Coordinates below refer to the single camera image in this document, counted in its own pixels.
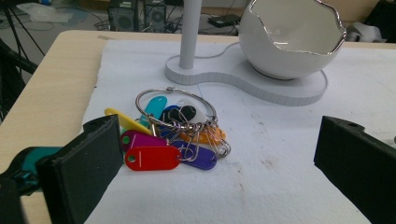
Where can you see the white table mat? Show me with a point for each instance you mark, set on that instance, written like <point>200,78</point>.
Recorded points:
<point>280,174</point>

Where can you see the black computer tower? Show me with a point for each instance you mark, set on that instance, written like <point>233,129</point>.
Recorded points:
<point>123,15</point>
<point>154,15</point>

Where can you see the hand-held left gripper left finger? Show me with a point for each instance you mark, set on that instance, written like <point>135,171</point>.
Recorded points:
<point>81,168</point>

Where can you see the clear plastic sheet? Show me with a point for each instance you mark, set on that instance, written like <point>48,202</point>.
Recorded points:
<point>43,12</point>

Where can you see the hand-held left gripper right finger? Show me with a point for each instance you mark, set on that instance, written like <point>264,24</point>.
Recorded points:
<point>358,161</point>

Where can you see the flat black box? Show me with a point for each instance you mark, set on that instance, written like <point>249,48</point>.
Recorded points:
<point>224,20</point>

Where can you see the white eggshell-shaped bowl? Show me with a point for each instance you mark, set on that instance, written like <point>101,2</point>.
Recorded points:
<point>280,53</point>

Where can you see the black metal frame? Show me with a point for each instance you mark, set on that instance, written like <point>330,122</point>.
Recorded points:
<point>12,65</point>

